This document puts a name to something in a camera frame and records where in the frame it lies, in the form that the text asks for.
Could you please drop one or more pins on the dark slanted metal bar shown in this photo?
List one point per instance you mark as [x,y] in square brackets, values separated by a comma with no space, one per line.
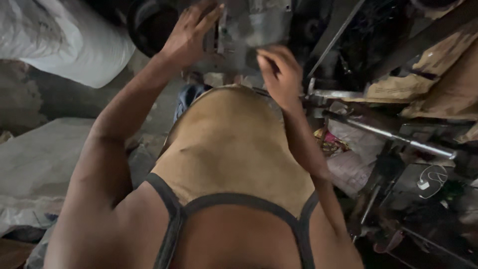
[334,37]

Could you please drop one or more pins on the pink printed wrapper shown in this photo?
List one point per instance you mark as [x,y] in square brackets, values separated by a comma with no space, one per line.
[328,142]

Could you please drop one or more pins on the brown paper sacks heap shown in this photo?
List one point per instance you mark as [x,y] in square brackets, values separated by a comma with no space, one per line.
[429,71]

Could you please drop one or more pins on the crumpled white plastic bag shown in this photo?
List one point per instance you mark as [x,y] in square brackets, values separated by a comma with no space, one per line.
[353,155]

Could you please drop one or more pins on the person's right fingers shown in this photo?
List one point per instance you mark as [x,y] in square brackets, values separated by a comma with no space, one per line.
[267,61]

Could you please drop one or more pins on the black round wheel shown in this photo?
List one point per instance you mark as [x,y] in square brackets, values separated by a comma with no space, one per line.
[151,26]

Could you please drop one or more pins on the person's left hand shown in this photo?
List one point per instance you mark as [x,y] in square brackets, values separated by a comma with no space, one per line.
[185,39]

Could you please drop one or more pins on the tan sleeveless undershirt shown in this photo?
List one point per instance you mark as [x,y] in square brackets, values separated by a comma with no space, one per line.
[229,160]

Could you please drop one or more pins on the shiny steel rod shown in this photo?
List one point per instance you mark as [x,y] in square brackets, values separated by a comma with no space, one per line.
[388,132]

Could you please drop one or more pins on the blue sandal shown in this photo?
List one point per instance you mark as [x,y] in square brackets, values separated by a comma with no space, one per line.
[188,99]

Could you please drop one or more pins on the grey metal machine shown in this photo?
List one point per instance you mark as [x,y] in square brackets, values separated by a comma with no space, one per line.
[250,33]

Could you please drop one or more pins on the white woven sack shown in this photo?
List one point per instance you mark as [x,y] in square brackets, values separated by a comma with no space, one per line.
[63,37]

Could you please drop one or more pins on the grey flat sack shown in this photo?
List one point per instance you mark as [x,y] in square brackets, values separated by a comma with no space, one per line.
[37,172]

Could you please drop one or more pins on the person's left fingers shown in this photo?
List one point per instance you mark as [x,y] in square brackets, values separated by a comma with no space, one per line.
[205,17]

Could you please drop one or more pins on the person's right hand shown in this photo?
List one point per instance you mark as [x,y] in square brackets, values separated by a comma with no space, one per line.
[282,76]

